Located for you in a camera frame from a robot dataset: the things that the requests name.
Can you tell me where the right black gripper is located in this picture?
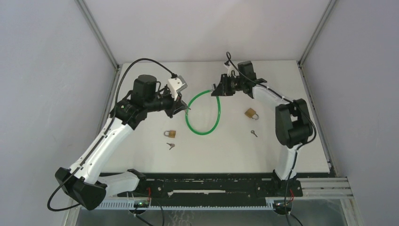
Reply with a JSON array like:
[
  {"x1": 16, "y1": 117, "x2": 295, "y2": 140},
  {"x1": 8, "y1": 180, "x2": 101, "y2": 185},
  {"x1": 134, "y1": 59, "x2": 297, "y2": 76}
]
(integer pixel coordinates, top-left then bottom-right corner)
[{"x1": 213, "y1": 73, "x2": 246, "y2": 96}]

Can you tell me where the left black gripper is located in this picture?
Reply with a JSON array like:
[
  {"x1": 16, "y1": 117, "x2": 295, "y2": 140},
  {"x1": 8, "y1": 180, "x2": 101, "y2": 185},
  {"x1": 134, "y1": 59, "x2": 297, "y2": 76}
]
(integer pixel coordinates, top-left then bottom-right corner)
[{"x1": 144, "y1": 86, "x2": 187, "y2": 118}]

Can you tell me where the brass padlock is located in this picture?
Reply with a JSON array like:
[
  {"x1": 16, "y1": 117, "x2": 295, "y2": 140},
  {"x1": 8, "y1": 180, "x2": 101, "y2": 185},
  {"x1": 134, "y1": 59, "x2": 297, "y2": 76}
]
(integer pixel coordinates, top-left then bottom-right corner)
[
  {"x1": 244, "y1": 108, "x2": 259, "y2": 120},
  {"x1": 164, "y1": 130, "x2": 176, "y2": 138}
]

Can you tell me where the green cable lock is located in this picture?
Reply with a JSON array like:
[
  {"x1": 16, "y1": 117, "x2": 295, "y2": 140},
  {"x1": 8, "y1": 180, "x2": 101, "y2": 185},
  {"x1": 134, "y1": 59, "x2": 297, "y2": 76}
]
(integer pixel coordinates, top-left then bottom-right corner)
[{"x1": 185, "y1": 89, "x2": 222, "y2": 136}]

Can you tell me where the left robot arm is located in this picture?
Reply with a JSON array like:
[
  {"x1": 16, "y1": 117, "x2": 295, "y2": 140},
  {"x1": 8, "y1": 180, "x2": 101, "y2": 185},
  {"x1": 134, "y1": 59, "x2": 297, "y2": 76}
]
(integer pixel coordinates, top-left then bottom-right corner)
[{"x1": 55, "y1": 74, "x2": 188, "y2": 210}]

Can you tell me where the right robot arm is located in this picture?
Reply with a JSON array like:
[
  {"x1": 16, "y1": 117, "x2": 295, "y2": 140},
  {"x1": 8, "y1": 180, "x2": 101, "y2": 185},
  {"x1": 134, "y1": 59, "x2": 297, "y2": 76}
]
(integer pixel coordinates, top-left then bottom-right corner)
[{"x1": 211, "y1": 60, "x2": 316, "y2": 196}]

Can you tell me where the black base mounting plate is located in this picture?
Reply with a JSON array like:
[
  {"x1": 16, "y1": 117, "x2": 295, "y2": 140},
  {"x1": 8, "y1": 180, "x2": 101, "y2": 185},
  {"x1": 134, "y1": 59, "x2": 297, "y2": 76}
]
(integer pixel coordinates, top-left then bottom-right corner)
[{"x1": 116, "y1": 172, "x2": 335, "y2": 206}]

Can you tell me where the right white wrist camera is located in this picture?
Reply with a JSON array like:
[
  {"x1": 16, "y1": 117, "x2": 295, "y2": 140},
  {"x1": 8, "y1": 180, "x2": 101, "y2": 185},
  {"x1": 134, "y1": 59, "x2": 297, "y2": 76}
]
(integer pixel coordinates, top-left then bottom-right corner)
[{"x1": 224, "y1": 61, "x2": 236, "y2": 77}]

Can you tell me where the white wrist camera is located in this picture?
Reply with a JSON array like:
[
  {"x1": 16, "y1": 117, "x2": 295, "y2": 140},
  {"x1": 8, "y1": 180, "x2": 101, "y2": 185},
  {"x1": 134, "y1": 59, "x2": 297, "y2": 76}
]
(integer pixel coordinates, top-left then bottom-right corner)
[
  {"x1": 224, "y1": 61, "x2": 236, "y2": 77},
  {"x1": 167, "y1": 76, "x2": 188, "y2": 101}
]

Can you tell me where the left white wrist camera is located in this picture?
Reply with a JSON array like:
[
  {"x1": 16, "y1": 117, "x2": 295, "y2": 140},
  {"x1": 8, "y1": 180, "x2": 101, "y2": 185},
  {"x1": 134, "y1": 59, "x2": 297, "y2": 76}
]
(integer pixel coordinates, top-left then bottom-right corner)
[{"x1": 167, "y1": 76, "x2": 188, "y2": 101}]

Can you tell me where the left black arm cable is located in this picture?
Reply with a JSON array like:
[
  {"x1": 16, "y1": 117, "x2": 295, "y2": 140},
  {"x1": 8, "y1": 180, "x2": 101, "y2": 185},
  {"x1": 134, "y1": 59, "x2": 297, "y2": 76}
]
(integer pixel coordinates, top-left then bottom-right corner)
[{"x1": 47, "y1": 58, "x2": 178, "y2": 212}]

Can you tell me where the right aluminium frame post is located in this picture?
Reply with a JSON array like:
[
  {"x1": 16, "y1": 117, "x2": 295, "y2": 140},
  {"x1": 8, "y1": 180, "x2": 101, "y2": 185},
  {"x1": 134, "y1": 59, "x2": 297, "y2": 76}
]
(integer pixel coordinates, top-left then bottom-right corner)
[{"x1": 298, "y1": 0, "x2": 339, "y2": 68}]

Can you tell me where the aluminium frame post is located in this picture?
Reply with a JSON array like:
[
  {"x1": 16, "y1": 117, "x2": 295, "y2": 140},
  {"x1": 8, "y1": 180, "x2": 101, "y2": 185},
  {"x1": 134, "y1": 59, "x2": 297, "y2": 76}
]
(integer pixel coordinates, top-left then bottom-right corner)
[
  {"x1": 298, "y1": 0, "x2": 339, "y2": 68},
  {"x1": 75, "y1": 0, "x2": 119, "y2": 70}
]

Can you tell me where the white slotted cable duct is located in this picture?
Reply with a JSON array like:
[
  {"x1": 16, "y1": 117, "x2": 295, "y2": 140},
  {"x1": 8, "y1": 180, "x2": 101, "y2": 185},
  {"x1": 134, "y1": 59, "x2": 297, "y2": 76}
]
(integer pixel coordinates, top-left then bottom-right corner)
[{"x1": 94, "y1": 199, "x2": 283, "y2": 210}]

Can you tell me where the left aluminium frame post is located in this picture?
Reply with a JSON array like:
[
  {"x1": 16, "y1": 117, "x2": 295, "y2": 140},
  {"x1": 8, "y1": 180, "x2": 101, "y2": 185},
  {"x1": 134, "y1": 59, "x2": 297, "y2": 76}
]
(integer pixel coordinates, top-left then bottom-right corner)
[{"x1": 75, "y1": 0, "x2": 119, "y2": 70}]

